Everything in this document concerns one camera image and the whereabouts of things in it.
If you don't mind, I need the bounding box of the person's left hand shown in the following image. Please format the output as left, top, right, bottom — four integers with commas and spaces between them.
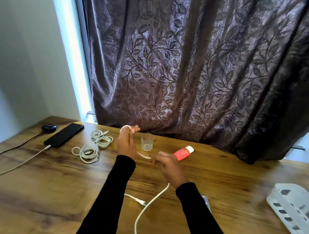
117, 125, 141, 160

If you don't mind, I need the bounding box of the person's right hand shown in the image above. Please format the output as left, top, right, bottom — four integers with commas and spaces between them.
152, 152, 189, 189

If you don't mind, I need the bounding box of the long white cable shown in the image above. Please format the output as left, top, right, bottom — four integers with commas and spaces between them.
120, 125, 170, 234

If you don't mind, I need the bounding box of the person's right forearm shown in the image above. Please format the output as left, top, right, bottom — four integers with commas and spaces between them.
175, 182, 224, 234

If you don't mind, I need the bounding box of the person's left forearm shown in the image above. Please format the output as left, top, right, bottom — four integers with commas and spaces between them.
76, 155, 136, 234

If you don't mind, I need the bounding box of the clear drinking glass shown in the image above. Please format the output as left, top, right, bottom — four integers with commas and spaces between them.
141, 133, 154, 152

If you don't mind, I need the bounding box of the red tube with white cap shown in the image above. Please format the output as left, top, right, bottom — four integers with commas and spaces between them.
173, 146, 194, 161

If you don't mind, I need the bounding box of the silver foil packet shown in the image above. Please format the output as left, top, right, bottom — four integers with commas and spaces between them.
201, 195, 212, 214

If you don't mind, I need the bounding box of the black smartphone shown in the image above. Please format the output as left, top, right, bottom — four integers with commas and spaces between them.
43, 123, 84, 148

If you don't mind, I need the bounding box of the dark brown leaf-pattern curtain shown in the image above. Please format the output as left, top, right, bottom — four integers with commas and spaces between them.
83, 0, 309, 165

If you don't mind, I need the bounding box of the white plastic basket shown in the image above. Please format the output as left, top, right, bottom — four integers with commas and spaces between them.
266, 183, 309, 234

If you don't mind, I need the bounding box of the small coiled white cable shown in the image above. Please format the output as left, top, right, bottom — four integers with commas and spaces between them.
90, 129, 113, 148

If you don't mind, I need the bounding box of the large coiled white cable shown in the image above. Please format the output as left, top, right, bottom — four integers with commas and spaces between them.
71, 142, 100, 164

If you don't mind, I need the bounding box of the white window frame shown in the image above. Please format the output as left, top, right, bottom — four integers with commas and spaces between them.
54, 0, 97, 124

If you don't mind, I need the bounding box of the white phone charging cable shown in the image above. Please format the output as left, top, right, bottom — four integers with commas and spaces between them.
0, 145, 52, 175

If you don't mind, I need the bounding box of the black cable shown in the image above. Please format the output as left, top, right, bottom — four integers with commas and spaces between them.
0, 131, 46, 155

